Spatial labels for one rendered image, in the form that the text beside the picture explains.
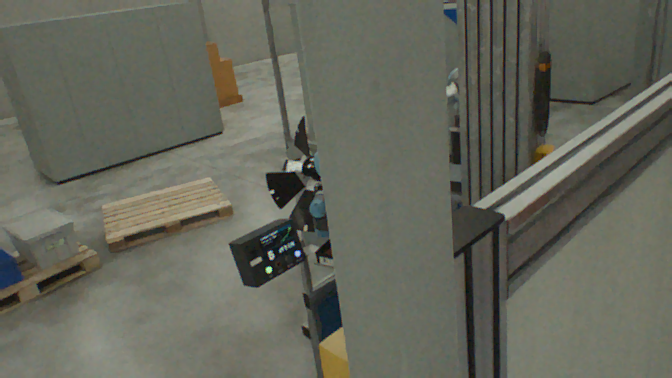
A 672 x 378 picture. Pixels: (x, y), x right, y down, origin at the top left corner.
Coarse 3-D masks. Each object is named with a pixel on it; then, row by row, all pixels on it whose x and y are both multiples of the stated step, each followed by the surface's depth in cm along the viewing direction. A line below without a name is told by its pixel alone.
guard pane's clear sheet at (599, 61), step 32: (576, 0) 227; (608, 0) 218; (640, 0) 210; (288, 32) 370; (448, 32) 277; (576, 32) 232; (608, 32) 222; (640, 32) 214; (288, 64) 382; (448, 64) 284; (576, 64) 236; (608, 64) 227; (640, 64) 218; (288, 96) 396; (576, 96) 241; (608, 96) 231; (288, 128) 411; (448, 128) 299; (576, 128) 247
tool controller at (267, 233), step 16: (272, 224) 212; (288, 224) 210; (240, 240) 202; (256, 240) 200; (272, 240) 205; (288, 240) 210; (240, 256) 200; (256, 256) 200; (304, 256) 215; (240, 272) 205; (256, 272) 200; (272, 272) 204
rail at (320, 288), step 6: (330, 276) 241; (318, 282) 238; (324, 282) 237; (330, 282) 238; (318, 288) 233; (324, 288) 237; (330, 288) 239; (336, 288) 242; (306, 294) 230; (312, 294) 231; (318, 294) 234; (324, 294) 237; (330, 294) 239; (306, 300) 232; (312, 300) 232; (318, 300) 236; (324, 300) 237; (306, 306) 234; (312, 306) 233
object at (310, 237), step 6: (294, 150) 413; (312, 150) 397; (294, 156) 416; (300, 156) 410; (300, 192) 428; (306, 234) 445; (312, 234) 438; (306, 240) 448; (312, 240) 441; (318, 240) 435; (324, 240) 428; (318, 246) 438
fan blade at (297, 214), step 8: (304, 192) 278; (312, 192) 278; (304, 200) 277; (312, 200) 277; (296, 208) 276; (304, 208) 275; (296, 216) 275; (304, 216) 274; (312, 216) 274; (296, 224) 274; (304, 224) 273; (312, 224) 272
